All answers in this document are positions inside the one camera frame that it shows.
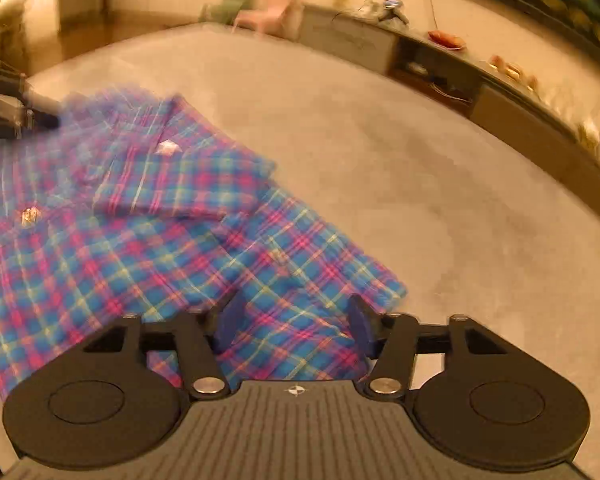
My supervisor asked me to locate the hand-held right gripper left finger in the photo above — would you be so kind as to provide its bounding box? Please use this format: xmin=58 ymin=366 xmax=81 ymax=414
xmin=82 ymin=290 xmax=248 ymax=402

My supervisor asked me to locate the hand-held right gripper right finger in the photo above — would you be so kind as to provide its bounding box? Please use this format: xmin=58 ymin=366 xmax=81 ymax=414
xmin=348 ymin=294 xmax=507 ymax=402

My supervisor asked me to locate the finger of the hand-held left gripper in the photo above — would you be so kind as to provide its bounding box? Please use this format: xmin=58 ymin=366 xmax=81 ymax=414
xmin=22 ymin=91 xmax=62 ymax=130

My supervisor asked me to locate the blue pink plaid shirt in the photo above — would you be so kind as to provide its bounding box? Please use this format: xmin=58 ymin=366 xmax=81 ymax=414
xmin=0 ymin=87 xmax=408 ymax=403

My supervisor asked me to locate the green plastic chair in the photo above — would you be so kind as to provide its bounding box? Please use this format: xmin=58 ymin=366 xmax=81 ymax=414
xmin=200 ymin=0 xmax=256 ymax=26

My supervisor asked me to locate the pink plastic chair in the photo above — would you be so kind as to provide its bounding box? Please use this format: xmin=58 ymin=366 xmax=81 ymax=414
xmin=232 ymin=0 xmax=301 ymax=36

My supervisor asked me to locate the long grey television cabinet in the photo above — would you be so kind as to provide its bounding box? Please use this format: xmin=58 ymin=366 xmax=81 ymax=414
xmin=297 ymin=4 xmax=600 ymax=186

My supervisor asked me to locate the round golden lidded jar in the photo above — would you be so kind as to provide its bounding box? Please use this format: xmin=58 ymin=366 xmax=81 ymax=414
xmin=500 ymin=61 xmax=527 ymax=83

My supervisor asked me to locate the red plate of fruit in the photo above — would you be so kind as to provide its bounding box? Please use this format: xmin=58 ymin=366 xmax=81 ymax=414
xmin=427 ymin=30 xmax=468 ymax=51

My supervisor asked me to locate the tissue box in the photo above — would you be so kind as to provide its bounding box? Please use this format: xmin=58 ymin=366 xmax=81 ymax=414
xmin=577 ymin=117 xmax=600 ymax=148

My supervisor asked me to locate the set of clear glass cups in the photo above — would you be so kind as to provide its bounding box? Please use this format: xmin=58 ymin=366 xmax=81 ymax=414
xmin=540 ymin=85 xmax=581 ymax=117

